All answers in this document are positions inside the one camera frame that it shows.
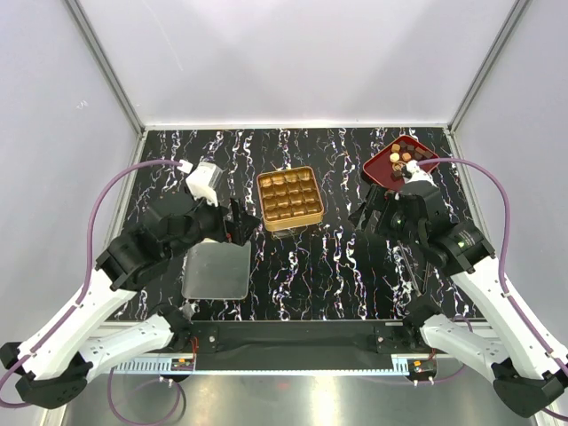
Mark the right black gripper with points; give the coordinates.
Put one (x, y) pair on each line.
(380, 199)

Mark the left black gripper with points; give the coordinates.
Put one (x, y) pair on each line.
(247, 224)

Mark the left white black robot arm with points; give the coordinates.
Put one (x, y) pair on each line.
(57, 363)

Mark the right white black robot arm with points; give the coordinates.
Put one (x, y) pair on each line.
(527, 366)

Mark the gold chocolate tin box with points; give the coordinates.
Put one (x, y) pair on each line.
(290, 199)

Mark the red square tray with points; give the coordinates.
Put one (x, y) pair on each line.
(381, 171)

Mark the silver tin lid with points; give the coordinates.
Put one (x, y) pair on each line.
(217, 271)

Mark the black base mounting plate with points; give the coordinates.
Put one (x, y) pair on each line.
(300, 346)

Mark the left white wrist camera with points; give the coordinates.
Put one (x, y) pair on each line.
(202, 180)

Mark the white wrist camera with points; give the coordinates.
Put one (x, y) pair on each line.
(202, 180)
(415, 175)

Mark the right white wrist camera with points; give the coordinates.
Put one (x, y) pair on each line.
(415, 175)

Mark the white slotted cable duct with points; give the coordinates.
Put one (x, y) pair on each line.
(156, 366)

